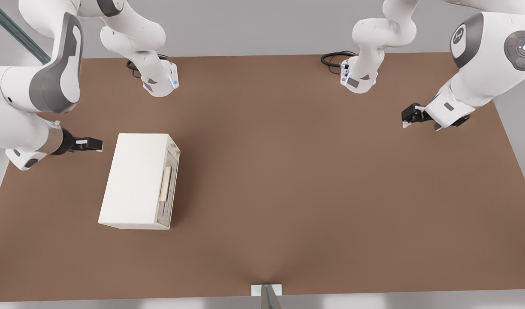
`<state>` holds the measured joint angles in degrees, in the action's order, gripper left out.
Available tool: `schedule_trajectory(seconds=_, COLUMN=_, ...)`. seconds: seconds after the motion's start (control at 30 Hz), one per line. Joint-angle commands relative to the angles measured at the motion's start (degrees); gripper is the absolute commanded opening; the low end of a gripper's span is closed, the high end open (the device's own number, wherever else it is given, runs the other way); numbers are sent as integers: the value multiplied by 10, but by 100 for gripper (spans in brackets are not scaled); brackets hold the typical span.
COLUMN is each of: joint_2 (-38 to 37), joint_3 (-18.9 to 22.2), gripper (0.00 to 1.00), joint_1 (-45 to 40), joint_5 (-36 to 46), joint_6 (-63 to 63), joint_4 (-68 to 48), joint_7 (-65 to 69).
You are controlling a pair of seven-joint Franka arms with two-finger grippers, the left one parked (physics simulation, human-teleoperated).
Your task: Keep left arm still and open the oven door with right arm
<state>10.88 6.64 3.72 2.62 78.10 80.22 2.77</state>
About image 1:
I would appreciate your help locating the white oven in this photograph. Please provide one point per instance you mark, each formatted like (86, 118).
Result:
(136, 180)

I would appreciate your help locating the oven door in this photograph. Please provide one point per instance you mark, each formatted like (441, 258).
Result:
(171, 189)

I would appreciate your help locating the silver frame post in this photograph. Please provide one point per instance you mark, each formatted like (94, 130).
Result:
(18, 32)
(267, 296)

